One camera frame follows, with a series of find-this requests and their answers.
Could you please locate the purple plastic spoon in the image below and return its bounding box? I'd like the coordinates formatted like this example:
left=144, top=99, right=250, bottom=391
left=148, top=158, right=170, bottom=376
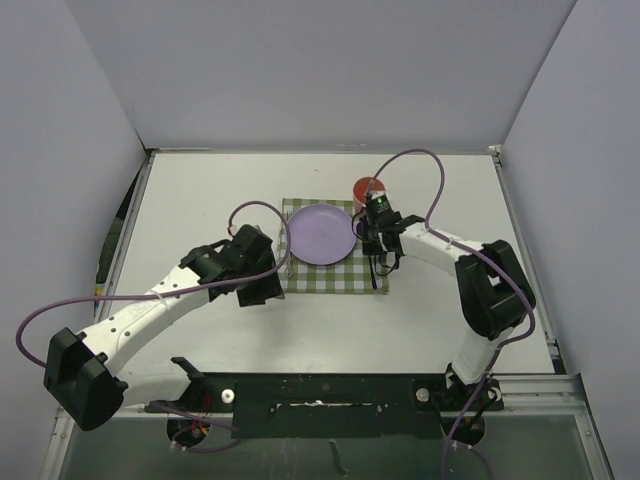
left=354, top=215, right=377, bottom=292

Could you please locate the silver metal fork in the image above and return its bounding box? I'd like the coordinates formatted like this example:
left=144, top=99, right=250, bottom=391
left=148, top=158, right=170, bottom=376
left=285, top=256, right=295, bottom=278

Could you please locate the orange plastic cup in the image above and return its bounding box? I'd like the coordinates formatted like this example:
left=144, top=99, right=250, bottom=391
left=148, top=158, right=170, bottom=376
left=352, top=177, right=386, bottom=214

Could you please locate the green white checkered cloth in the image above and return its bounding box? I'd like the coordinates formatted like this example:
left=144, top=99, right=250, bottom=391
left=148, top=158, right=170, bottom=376
left=279, top=198, right=389, bottom=294

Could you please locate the purple plastic plate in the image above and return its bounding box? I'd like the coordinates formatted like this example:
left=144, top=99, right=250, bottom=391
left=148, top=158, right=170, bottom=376
left=288, top=204, right=356, bottom=266

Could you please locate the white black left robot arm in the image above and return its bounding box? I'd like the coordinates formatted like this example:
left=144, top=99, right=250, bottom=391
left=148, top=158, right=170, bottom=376
left=44, top=225, right=284, bottom=431

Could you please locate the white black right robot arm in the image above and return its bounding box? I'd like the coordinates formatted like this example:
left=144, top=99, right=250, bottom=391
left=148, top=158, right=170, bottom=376
left=356, top=191, right=536, bottom=409

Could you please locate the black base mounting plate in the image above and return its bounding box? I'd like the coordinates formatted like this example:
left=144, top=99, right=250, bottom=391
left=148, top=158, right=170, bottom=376
left=145, top=373, right=504, bottom=447

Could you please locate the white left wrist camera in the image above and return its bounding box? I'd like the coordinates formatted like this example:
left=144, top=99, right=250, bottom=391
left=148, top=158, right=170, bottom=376
left=226, top=224, right=261, bottom=238

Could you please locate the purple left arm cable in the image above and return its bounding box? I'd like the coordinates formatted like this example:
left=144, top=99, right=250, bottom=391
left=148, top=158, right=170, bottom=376
left=16, top=200, right=294, bottom=454

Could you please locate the aluminium front frame rail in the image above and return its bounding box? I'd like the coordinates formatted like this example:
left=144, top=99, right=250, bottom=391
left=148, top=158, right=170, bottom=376
left=54, top=372, right=589, bottom=419

